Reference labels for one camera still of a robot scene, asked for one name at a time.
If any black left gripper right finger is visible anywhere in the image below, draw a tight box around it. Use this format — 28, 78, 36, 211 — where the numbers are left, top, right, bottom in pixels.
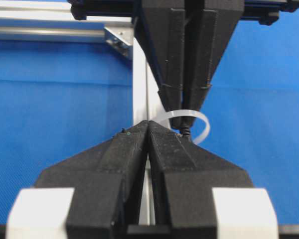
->
148, 121, 254, 239

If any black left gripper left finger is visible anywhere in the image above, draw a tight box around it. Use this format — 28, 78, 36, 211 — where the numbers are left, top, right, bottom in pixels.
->
34, 121, 149, 239

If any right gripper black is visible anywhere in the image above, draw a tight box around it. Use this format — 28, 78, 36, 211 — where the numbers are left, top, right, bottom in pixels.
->
67, 0, 299, 130

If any white zip tie loop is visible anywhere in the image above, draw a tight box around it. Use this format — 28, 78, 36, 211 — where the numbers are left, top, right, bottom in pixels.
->
151, 110, 211, 145

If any silver aluminium extrusion frame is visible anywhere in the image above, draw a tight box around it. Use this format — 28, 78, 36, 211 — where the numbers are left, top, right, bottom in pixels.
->
0, 0, 172, 226

